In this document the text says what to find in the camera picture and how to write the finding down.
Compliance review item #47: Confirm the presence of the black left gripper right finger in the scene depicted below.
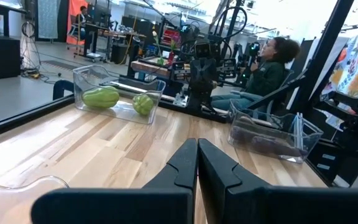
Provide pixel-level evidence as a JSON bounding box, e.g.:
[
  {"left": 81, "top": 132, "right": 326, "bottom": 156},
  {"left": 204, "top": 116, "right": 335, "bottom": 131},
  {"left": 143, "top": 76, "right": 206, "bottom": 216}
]
[{"left": 198, "top": 138, "right": 358, "bottom": 224}]

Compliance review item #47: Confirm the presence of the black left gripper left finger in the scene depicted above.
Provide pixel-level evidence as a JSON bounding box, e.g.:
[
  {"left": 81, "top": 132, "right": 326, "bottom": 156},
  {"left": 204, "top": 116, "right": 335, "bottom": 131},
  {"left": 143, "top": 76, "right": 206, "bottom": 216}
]
[{"left": 30, "top": 138, "right": 198, "bottom": 224}]

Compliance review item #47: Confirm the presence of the wooden background table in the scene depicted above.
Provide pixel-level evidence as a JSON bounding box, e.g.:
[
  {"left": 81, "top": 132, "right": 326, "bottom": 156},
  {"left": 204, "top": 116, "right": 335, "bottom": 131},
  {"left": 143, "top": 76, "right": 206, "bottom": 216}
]
[{"left": 131, "top": 57, "right": 192, "bottom": 78}]

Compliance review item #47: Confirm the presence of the seated person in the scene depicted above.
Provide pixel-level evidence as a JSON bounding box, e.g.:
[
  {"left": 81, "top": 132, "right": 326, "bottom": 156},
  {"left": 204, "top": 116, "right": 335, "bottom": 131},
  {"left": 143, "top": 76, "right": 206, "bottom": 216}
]
[{"left": 210, "top": 36, "right": 301, "bottom": 111}]

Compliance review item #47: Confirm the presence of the clear plastic bin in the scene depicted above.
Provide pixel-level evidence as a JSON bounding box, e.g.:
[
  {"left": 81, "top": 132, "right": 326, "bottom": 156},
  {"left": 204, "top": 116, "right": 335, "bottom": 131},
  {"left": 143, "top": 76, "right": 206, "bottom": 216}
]
[
  {"left": 0, "top": 175, "right": 70, "bottom": 224},
  {"left": 72, "top": 64, "right": 167, "bottom": 125},
  {"left": 227, "top": 98, "right": 324, "bottom": 165}
]

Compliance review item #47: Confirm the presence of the grey chair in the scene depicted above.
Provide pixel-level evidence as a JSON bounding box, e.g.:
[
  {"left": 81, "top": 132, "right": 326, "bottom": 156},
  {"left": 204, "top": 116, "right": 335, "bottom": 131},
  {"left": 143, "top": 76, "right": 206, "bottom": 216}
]
[{"left": 230, "top": 68, "right": 295, "bottom": 116}]

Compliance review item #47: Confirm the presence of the green toy chayote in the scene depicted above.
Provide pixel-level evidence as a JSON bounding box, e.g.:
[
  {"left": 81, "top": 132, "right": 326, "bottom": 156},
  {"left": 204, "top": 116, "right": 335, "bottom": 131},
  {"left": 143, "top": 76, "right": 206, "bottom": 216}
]
[{"left": 82, "top": 86, "right": 120, "bottom": 110}]

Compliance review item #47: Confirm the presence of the orange backdrop panel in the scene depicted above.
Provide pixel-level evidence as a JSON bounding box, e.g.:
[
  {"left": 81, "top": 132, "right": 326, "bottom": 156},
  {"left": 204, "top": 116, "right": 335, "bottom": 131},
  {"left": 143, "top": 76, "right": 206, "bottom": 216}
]
[{"left": 66, "top": 0, "right": 88, "bottom": 46}]

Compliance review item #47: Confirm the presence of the black curved tube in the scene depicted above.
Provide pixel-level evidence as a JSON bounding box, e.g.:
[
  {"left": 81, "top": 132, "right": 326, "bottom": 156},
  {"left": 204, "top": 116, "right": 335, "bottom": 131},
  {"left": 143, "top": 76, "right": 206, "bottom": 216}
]
[{"left": 52, "top": 80, "right": 75, "bottom": 101}]

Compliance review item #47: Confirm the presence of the floral printed cloth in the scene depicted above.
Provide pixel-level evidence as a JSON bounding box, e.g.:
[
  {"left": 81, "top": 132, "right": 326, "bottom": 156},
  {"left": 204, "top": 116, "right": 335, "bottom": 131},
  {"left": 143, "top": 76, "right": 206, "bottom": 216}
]
[{"left": 320, "top": 32, "right": 358, "bottom": 100}]

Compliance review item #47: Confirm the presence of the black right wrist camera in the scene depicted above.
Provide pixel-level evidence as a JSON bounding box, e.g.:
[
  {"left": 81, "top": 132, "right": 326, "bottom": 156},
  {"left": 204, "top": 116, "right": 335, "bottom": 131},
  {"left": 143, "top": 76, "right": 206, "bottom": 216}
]
[{"left": 194, "top": 42, "right": 211, "bottom": 59}]

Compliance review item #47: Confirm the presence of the floor cable bundle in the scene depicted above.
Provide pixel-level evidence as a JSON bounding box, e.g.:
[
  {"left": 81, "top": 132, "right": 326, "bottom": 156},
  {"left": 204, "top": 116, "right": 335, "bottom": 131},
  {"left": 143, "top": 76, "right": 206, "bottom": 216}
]
[{"left": 20, "top": 20, "right": 62, "bottom": 85}]

